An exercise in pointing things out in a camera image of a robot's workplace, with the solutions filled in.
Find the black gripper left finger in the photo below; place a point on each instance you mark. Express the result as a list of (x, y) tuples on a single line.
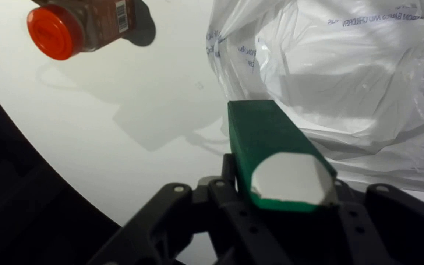
[(187, 230)]

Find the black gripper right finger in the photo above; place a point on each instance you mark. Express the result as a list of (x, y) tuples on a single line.
[(393, 230)]

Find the green plastic block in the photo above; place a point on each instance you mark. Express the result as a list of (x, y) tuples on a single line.
[(260, 133)]

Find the brown spice jar red lid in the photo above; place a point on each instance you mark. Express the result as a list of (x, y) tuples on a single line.
[(54, 31)]

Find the white translucent plastic bag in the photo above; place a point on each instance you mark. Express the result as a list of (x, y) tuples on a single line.
[(349, 79)]

